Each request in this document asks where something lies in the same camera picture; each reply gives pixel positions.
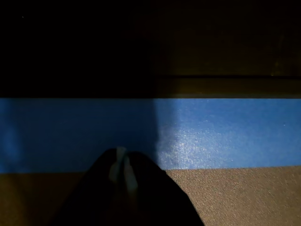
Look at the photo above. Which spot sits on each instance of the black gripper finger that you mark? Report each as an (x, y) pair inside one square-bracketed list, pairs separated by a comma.
[(155, 193), (94, 188)]

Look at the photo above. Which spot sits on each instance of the blue tape strip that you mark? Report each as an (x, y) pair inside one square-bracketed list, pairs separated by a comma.
[(223, 136)]

